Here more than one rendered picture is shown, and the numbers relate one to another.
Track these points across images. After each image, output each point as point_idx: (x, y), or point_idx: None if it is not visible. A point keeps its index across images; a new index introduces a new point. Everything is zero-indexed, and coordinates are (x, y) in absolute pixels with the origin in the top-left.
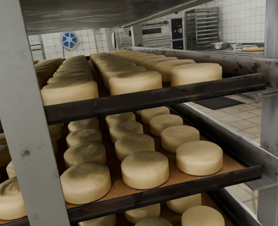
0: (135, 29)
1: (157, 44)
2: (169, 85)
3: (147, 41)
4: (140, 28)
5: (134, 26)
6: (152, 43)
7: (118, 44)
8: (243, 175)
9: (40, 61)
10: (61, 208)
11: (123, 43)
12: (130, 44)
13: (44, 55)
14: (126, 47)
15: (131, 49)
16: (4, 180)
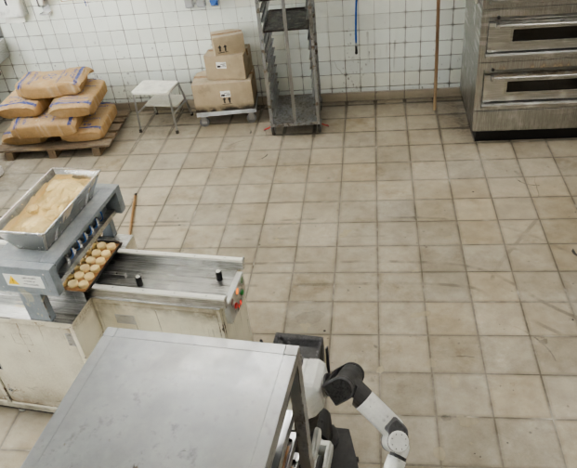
0: (304, 467)
1: None
2: None
3: (567, 0)
4: (308, 467)
5: (303, 464)
6: None
7: (485, 4)
8: None
9: (304, 1)
10: None
11: (498, 4)
12: (518, 4)
13: (308, 11)
14: (503, 12)
15: (517, 17)
16: None
